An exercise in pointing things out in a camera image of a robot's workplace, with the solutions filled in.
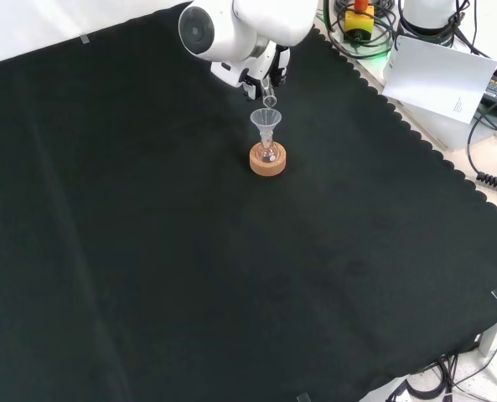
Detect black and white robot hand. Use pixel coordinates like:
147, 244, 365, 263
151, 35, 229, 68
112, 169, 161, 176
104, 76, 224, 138
210, 41, 293, 102

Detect clear round-bottom flask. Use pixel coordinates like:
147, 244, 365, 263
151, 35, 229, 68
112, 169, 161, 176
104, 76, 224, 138
256, 132, 280, 164

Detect clear plastic funnel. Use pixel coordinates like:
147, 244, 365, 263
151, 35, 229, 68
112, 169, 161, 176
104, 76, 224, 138
250, 107, 283, 146

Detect yellow stop button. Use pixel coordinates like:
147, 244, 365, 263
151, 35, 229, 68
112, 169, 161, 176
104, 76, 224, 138
343, 0, 376, 44

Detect pale board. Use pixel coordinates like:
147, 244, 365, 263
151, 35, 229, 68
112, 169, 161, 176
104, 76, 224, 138
381, 34, 497, 125

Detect black bench cloth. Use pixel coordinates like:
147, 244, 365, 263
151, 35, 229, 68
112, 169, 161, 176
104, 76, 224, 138
0, 0, 497, 402

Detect black cable loop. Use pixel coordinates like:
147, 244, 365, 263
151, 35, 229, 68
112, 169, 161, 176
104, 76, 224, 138
326, 15, 396, 59

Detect cork ring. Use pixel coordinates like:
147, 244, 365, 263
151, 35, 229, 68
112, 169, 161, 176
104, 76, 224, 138
248, 142, 289, 178

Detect grey base plate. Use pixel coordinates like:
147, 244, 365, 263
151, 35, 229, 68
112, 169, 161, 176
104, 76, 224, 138
392, 98, 497, 152

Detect black coiled cable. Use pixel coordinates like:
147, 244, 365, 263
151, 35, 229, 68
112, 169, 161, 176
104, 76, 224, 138
466, 104, 497, 194

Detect black floor cables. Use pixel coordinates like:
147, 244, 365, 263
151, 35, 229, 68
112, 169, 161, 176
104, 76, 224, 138
388, 351, 497, 402

